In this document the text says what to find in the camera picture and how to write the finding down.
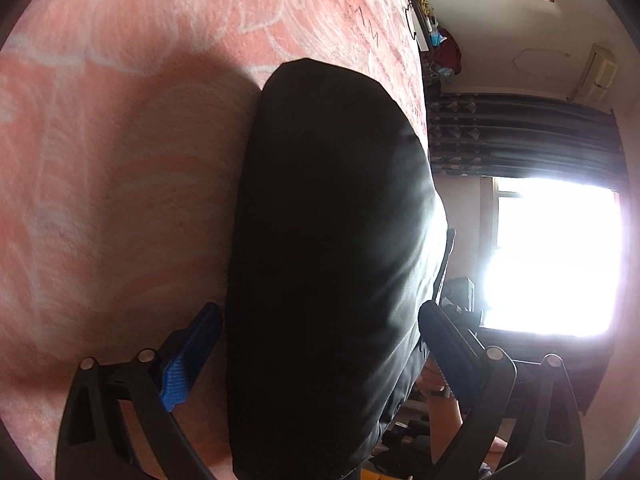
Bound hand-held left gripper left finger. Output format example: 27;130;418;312
55;301;223;480

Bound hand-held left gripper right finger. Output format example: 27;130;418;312
417;300;586;480

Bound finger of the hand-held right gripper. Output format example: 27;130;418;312
434;229;457;306

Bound black pants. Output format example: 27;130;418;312
225;57;451;480

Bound person's right forearm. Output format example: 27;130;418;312
427;394;467;468

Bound person's right hand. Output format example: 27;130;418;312
419;360;447;396

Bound bright window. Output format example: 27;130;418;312
479;175;627;339

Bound dark patterned curtain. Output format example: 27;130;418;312
425;92;630;191

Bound pink patterned blanket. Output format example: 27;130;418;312
0;0;431;480

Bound dark red cloth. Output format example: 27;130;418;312
432;27;463;77

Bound beige air conditioner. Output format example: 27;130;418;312
570;42;619;104

